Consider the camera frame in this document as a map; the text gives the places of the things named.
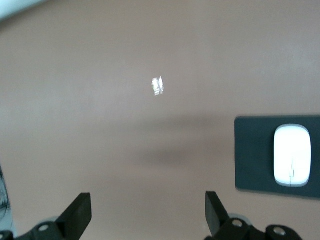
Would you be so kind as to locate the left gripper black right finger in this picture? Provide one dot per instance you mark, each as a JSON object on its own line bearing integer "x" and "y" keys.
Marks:
{"x": 217, "y": 220}

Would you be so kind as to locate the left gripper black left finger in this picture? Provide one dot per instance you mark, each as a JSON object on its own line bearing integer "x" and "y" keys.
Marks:
{"x": 75, "y": 220}

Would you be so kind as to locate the white computer mouse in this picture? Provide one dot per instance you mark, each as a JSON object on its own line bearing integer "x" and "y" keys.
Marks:
{"x": 292, "y": 150}

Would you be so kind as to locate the black mouse pad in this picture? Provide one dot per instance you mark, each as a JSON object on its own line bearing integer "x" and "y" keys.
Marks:
{"x": 252, "y": 155}

